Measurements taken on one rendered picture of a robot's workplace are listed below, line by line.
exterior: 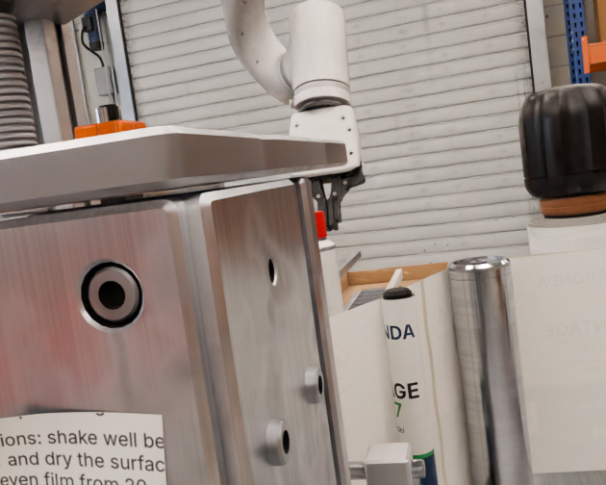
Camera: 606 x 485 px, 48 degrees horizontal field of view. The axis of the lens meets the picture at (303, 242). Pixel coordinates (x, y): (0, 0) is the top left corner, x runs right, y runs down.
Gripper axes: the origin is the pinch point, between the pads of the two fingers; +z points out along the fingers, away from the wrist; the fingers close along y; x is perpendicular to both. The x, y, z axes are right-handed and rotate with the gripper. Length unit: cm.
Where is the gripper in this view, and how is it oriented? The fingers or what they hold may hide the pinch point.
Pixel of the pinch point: (329, 215)
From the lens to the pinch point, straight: 95.8
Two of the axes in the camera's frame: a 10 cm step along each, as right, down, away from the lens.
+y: 9.6, -1.2, -2.5
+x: 2.7, 2.2, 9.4
